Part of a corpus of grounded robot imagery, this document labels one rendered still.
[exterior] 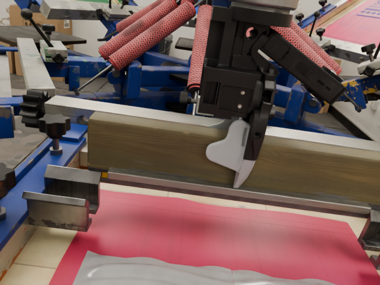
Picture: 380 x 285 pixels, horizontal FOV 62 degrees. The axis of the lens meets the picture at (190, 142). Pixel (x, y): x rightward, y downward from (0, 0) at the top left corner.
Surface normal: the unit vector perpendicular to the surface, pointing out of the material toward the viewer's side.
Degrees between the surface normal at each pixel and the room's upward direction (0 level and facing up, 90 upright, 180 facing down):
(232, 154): 83
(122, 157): 90
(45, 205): 90
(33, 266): 0
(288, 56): 91
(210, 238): 0
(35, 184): 0
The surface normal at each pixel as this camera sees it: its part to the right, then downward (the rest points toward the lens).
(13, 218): 0.14, -0.89
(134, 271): 0.15, -0.55
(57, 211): -0.03, 0.43
